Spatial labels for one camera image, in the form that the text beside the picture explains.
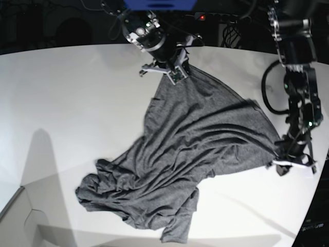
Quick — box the grey t-shirt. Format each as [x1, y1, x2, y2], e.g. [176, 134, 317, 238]
[76, 66, 281, 243]

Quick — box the black cable bundle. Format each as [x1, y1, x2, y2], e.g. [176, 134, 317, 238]
[221, 22, 244, 48]

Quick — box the white cardboard box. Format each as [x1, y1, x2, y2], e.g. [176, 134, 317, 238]
[1, 187, 54, 247]

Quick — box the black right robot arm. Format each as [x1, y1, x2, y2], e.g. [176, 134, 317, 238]
[100, 1, 204, 85]

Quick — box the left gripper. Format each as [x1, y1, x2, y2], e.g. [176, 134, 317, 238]
[267, 133, 318, 178]

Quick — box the white power strip red switch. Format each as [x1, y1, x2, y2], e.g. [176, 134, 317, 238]
[194, 12, 243, 23]

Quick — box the blue box at top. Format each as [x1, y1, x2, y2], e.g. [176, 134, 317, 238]
[124, 0, 197, 11]

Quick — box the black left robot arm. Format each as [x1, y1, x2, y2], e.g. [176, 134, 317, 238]
[261, 1, 323, 176]

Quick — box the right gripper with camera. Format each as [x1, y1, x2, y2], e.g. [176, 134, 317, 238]
[139, 36, 203, 85]

